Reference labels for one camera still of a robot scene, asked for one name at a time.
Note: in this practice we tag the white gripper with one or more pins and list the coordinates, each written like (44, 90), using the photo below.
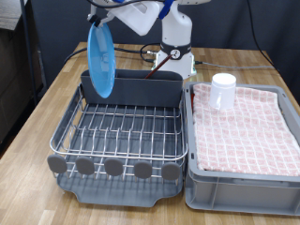
(137, 20)

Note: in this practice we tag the blue plate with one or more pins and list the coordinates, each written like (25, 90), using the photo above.
(101, 62)

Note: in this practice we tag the brown wooden spoon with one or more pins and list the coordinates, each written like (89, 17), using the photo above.
(157, 67)

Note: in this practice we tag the white plastic mug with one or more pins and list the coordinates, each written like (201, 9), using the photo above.
(222, 89)

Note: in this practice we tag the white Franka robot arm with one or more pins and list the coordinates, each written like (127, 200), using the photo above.
(176, 31)

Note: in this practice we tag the grey dish drying rack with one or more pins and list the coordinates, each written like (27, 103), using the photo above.
(109, 193)

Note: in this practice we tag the black metal pole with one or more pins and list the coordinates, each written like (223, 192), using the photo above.
(27, 47)

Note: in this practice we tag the dark grey cutlery holder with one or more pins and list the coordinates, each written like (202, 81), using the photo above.
(140, 90)

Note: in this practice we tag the dark cabinet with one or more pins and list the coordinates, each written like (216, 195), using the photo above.
(12, 78)

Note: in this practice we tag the orange item under towel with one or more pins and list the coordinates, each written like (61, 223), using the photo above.
(192, 100)

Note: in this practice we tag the pink checked towel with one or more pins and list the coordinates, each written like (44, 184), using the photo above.
(243, 131)

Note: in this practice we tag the grey plastic crate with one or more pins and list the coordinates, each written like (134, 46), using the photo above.
(237, 193)

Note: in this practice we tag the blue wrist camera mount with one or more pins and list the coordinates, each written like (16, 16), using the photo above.
(118, 1)

